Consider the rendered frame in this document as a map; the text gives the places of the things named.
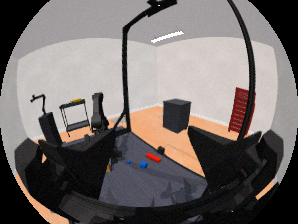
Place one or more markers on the red rectangular block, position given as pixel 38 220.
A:
pixel 154 158

